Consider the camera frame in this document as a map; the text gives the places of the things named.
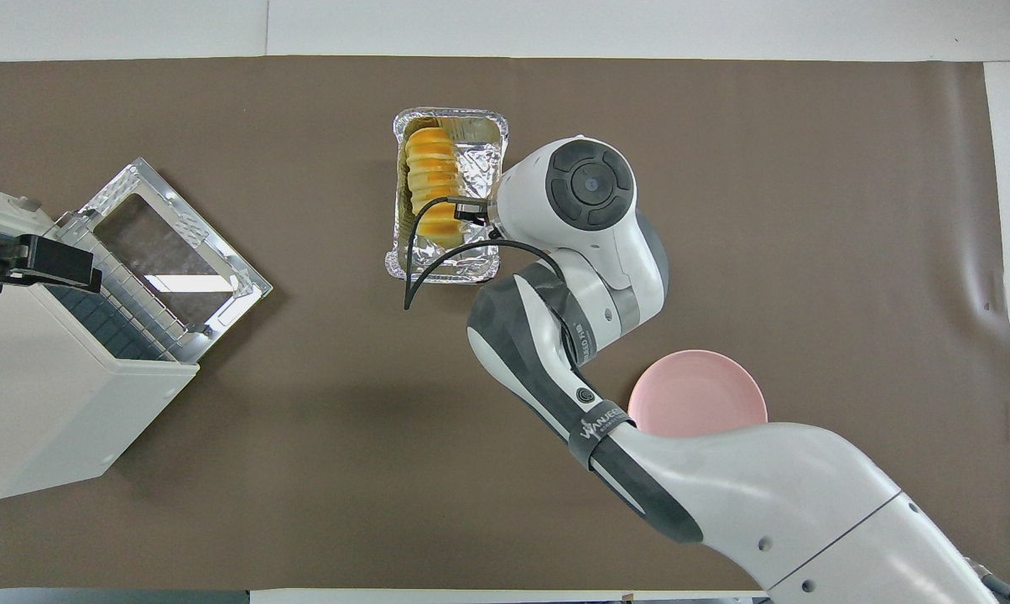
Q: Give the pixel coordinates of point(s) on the yellow ridged bread loaf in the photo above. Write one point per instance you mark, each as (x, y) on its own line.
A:
(431, 168)

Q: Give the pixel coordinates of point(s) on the silver aluminium foil tray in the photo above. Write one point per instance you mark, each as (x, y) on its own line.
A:
(481, 164)

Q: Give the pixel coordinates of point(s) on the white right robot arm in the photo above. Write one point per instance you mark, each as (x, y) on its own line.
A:
(765, 503)

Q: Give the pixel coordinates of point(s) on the cream toaster oven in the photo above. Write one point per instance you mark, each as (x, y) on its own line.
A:
(44, 394)

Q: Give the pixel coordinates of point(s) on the glass oven door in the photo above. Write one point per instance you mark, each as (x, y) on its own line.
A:
(249, 281)

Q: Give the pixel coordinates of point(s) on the brown table mat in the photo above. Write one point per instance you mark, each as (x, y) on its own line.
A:
(304, 470)

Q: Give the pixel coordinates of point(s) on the pink round plate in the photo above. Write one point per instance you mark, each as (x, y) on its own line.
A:
(694, 394)

